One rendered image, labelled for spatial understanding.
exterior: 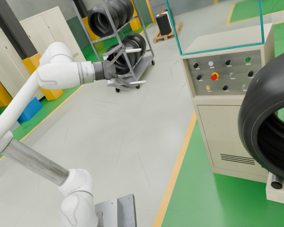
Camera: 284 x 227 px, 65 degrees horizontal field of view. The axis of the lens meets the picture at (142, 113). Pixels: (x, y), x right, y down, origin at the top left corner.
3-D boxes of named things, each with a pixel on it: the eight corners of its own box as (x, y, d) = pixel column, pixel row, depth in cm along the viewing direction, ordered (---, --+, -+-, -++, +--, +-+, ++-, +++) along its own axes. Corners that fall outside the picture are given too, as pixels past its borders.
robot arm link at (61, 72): (78, 68, 82) (74, 52, 91) (33, 73, 78) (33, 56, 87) (82, 92, 89) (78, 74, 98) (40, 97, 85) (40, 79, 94)
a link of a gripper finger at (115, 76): (109, 70, 91) (107, 72, 91) (132, 85, 94) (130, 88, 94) (108, 70, 94) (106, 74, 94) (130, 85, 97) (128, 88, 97)
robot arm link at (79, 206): (71, 243, 121) (51, 221, 110) (74, 214, 137) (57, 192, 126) (99, 233, 121) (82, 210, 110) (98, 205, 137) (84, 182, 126)
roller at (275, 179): (280, 136, 122) (279, 130, 119) (290, 137, 119) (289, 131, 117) (270, 188, 100) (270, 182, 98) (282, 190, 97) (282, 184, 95)
